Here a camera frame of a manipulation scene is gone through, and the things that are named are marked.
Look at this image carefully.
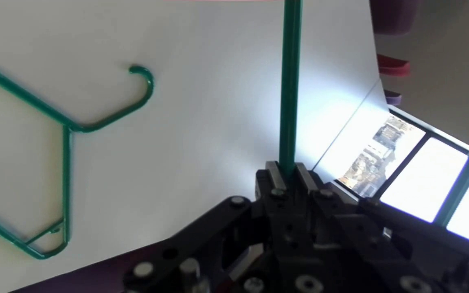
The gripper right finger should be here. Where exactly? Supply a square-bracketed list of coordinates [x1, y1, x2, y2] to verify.
[291, 162, 469, 293]

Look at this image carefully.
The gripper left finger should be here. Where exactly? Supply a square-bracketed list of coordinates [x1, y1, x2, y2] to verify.
[122, 161, 291, 293]

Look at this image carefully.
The green wire clothes hanger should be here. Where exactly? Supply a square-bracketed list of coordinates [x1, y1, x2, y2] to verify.
[278, 0, 469, 228]
[0, 55, 155, 260]

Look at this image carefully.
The window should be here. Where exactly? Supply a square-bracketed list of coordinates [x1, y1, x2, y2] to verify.
[313, 105, 469, 251]

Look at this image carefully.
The red lid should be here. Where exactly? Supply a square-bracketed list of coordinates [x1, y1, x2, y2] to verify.
[377, 54, 411, 77]

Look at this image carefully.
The maroon container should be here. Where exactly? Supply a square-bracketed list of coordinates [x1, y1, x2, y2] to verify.
[369, 0, 423, 36]

